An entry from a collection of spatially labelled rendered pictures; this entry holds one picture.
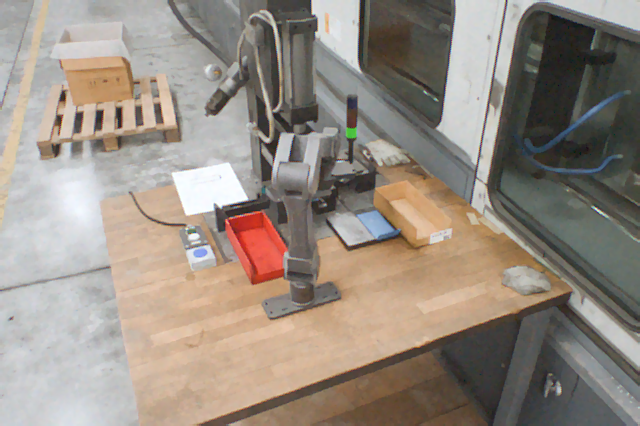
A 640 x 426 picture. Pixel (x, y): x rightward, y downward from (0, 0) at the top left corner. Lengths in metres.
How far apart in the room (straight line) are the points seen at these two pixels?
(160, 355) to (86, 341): 1.45
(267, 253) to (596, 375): 0.95
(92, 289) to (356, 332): 1.94
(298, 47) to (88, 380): 1.72
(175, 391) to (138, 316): 0.27
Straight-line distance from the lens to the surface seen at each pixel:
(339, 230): 1.64
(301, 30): 1.49
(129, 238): 1.74
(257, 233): 1.66
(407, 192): 1.82
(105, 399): 2.52
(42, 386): 2.67
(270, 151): 1.61
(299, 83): 1.53
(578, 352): 1.72
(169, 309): 1.46
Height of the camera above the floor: 1.87
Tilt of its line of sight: 34 degrees down
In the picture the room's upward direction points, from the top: straight up
